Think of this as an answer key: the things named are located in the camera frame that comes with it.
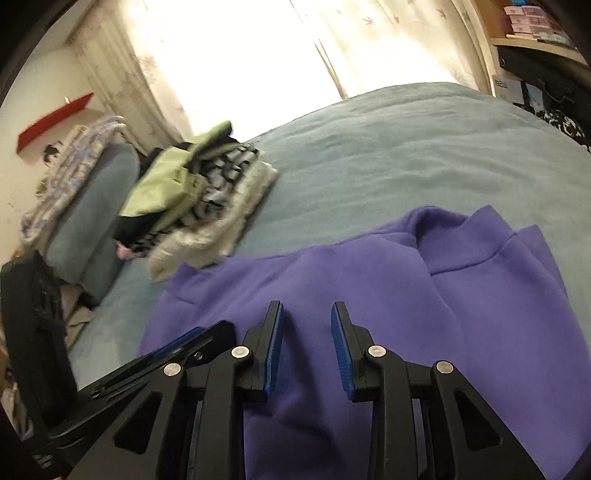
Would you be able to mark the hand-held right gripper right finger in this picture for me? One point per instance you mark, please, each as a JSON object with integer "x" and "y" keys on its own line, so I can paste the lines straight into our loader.
{"x": 341, "y": 355}

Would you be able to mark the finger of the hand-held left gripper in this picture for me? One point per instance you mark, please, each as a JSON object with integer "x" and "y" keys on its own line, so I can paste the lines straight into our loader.
{"x": 207, "y": 337}

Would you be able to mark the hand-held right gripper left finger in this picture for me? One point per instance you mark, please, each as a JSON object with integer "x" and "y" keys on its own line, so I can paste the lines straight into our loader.
{"x": 272, "y": 350}

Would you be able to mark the purple hoodie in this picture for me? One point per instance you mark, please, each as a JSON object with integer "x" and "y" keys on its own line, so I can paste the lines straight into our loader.
{"x": 415, "y": 300}

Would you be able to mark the beige cloth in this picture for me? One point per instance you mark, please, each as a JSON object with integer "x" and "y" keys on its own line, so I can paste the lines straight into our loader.
{"x": 74, "y": 309}

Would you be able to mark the pink cloth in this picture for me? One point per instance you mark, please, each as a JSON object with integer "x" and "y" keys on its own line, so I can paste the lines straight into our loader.
{"x": 122, "y": 251}

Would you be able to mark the blue pillow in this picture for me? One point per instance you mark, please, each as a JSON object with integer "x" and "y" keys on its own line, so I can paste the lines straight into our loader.
{"x": 92, "y": 207}

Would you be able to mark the black garment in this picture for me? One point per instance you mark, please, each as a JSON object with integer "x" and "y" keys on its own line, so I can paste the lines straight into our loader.
{"x": 129, "y": 228}

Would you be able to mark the light green garment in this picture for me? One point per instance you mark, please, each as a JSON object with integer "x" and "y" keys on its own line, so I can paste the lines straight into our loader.
{"x": 161, "y": 184}

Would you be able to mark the purple white patterned blanket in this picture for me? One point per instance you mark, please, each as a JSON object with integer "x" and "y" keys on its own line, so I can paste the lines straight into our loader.
{"x": 69, "y": 166}

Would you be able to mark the light blue bedsheet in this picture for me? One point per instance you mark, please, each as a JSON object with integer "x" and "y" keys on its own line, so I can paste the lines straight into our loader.
{"x": 369, "y": 161}

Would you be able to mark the white box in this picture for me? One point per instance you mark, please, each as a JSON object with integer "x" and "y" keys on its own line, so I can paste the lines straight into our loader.
{"x": 508, "y": 87}

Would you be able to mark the cream floral curtain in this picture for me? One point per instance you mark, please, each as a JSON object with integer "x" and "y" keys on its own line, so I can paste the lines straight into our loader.
{"x": 406, "y": 41}

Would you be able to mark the black white spotted cloth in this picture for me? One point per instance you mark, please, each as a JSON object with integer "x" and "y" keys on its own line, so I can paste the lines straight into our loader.
{"x": 563, "y": 122}

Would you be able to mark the wooden shelf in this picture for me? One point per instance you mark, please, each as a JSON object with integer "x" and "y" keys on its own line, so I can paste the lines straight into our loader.
{"x": 531, "y": 46}

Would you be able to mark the stack of pink boxes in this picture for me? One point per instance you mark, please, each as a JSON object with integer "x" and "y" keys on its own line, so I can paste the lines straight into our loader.
{"x": 531, "y": 18}

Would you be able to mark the dark wall sticker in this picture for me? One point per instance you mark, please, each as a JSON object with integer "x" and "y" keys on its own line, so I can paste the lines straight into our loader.
{"x": 51, "y": 150}

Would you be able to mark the red wall shelf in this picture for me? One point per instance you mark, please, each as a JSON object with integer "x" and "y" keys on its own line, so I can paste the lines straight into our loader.
{"x": 51, "y": 120}

